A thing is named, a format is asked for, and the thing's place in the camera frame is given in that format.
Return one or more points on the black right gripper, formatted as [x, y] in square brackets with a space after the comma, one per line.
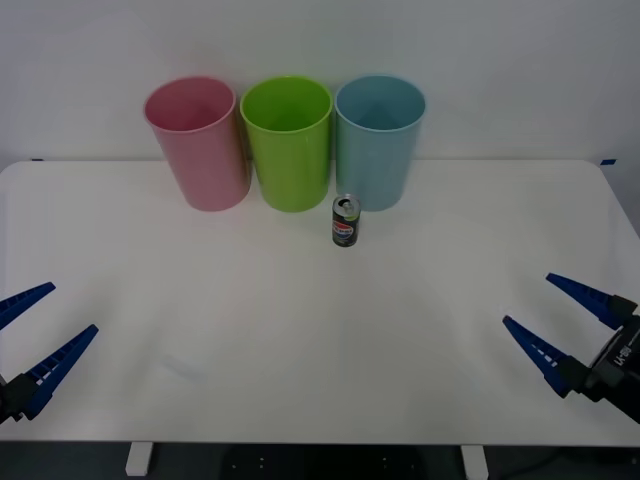
[620, 365]

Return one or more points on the pink plastic bin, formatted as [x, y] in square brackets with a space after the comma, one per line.
[200, 155]

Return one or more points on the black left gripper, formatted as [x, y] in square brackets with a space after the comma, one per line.
[3, 402]

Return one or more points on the green plastic bin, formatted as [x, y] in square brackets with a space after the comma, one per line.
[292, 160]

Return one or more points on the black drink can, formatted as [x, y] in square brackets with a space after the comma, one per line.
[346, 227]

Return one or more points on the white table leg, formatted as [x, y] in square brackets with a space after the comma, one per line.
[475, 462]
[138, 459]

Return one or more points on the pale blue plastic bin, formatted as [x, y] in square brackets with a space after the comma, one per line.
[375, 160]

